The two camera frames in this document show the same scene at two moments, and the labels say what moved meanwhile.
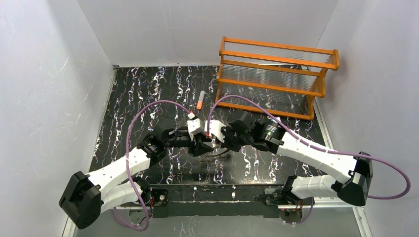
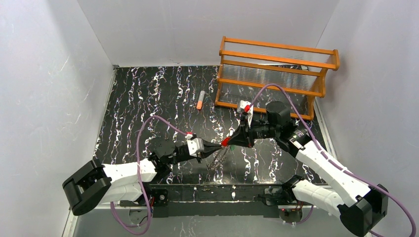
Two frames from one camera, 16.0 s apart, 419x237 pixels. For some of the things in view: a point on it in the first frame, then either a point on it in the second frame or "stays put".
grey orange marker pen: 200,101 stays put
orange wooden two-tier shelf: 286,79 stays put
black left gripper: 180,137 → 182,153
